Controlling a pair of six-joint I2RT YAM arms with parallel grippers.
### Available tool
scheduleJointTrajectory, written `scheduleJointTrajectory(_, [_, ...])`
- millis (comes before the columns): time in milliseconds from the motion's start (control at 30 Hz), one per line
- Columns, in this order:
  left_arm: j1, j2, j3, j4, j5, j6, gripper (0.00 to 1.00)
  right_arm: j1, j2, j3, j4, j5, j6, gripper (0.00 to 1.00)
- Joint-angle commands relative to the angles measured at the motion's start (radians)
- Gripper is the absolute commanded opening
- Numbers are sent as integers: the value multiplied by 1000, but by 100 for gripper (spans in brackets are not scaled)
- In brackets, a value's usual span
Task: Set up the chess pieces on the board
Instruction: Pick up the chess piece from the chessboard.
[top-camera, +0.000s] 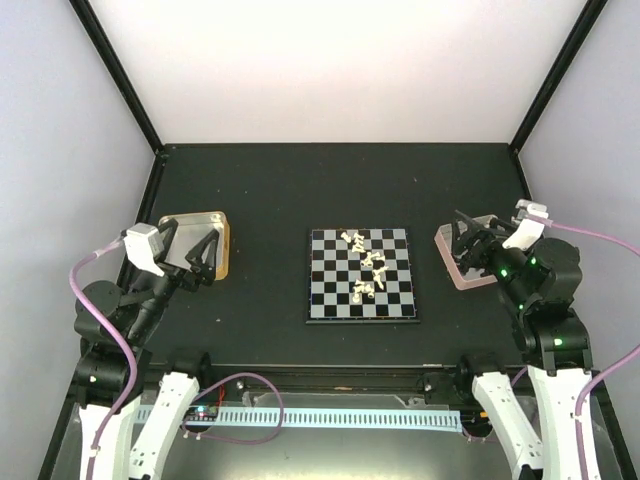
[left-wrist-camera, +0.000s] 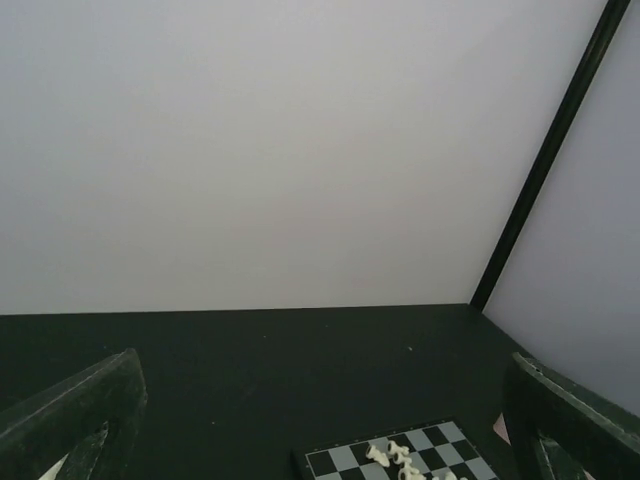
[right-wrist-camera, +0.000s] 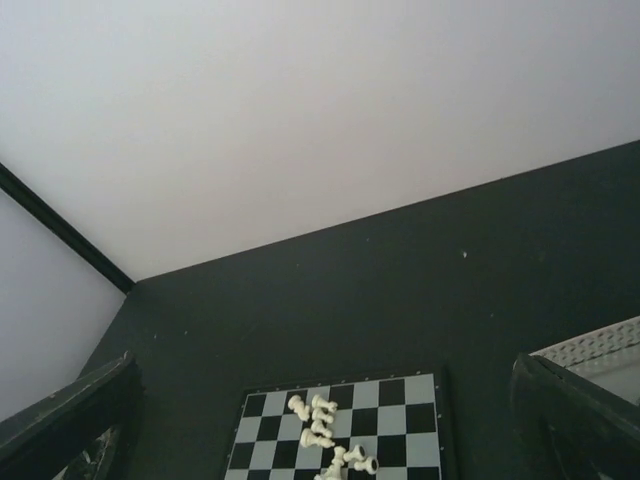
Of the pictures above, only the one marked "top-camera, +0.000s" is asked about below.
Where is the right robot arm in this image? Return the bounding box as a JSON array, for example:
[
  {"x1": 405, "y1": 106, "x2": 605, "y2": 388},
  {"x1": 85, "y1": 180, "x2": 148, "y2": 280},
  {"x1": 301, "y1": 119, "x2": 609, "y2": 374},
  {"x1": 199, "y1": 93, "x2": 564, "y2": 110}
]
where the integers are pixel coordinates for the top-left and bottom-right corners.
[{"x1": 451, "y1": 202, "x2": 601, "y2": 479}]

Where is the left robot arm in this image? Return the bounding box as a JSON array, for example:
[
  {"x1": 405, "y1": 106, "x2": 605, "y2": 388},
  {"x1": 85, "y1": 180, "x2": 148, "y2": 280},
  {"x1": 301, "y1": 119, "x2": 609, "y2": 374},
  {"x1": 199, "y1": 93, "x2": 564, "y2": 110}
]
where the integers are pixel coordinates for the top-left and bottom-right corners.
[{"x1": 69, "y1": 212, "x2": 230, "y2": 479}]

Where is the pile of white chess pieces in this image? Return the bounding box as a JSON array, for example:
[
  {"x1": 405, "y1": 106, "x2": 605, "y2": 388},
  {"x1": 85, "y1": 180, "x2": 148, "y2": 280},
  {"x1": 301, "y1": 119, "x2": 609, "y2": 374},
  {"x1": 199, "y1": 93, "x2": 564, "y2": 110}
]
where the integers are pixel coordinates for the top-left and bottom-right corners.
[{"x1": 336, "y1": 230, "x2": 389, "y2": 305}]

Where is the gold metal tray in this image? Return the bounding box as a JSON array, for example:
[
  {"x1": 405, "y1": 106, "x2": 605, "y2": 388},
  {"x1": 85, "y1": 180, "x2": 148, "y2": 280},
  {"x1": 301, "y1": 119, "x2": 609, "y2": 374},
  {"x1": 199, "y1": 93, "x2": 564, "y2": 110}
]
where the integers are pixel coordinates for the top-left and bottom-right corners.
[{"x1": 158, "y1": 211, "x2": 230, "y2": 285}]

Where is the pink metal tray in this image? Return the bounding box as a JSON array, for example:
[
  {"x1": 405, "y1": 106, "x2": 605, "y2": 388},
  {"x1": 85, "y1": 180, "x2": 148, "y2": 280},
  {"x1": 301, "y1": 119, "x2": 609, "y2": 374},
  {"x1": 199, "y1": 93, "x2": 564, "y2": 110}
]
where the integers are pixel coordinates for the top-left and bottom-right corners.
[{"x1": 434, "y1": 216, "x2": 497, "y2": 291}]

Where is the black and white chessboard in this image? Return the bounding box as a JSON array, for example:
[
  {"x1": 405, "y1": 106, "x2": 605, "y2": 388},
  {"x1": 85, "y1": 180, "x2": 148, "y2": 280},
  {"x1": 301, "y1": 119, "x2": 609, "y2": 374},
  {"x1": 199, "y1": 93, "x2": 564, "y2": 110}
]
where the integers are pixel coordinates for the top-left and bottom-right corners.
[{"x1": 306, "y1": 227, "x2": 419, "y2": 325}]

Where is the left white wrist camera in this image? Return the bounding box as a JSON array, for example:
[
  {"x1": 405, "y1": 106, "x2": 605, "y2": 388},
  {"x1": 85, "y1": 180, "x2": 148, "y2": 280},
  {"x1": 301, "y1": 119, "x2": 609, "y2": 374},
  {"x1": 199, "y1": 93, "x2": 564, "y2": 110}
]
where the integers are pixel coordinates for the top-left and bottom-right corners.
[{"x1": 124, "y1": 223, "x2": 165, "y2": 277}]

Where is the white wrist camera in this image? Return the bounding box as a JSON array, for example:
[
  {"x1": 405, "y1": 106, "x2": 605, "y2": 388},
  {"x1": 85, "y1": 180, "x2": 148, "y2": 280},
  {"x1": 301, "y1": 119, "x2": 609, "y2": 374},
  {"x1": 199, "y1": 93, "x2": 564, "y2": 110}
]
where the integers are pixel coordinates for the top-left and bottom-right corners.
[
  {"x1": 124, "y1": 223, "x2": 165, "y2": 277},
  {"x1": 502, "y1": 199, "x2": 549, "y2": 252}
]

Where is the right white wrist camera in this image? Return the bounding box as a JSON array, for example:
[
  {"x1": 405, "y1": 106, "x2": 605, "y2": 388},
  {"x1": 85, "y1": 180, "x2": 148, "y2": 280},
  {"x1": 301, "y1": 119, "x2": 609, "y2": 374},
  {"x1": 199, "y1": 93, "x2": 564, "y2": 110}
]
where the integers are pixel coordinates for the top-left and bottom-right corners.
[{"x1": 502, "y1": 199, "x2": 549, "y2": 252}]

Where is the black aluminium frame rail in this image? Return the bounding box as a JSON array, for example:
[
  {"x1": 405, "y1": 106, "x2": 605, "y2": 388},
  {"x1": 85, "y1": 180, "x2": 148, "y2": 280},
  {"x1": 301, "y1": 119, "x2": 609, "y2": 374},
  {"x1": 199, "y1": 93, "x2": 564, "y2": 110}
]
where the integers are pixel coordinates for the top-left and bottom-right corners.
[{"x1": 204, "y1": 364, "x2": 461, "y2": 403}]

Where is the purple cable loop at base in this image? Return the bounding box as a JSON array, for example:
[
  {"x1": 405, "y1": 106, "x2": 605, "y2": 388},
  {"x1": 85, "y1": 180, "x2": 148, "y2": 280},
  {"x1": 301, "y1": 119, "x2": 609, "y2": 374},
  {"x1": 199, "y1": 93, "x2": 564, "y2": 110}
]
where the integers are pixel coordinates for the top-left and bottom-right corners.
[{"x1": 179, "y1": 372, "x2": 285, "y2": 445}]

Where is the light blue cable duct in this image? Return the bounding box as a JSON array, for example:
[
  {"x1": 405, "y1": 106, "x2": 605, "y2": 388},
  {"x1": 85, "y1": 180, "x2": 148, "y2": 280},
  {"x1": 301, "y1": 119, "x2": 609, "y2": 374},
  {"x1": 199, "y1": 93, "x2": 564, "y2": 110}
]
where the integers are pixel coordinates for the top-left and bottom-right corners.
[{"x1": 133, "y1": 404, "x2": 462, "y2": 434}]

